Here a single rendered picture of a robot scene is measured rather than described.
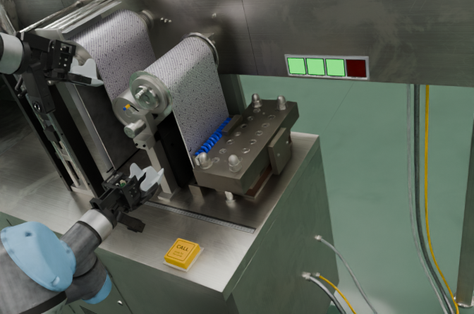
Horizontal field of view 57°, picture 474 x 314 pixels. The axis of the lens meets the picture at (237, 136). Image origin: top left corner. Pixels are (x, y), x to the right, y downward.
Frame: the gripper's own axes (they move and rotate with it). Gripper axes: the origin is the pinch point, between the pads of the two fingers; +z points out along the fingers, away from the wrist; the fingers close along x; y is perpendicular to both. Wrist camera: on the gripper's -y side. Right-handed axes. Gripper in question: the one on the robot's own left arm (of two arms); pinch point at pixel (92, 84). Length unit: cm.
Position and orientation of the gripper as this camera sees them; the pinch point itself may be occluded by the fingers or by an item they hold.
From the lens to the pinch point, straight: 109.5
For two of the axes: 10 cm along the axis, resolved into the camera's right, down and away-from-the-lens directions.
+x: -8.5, -1.2, 5.1
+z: 5.1, 0.8, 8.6
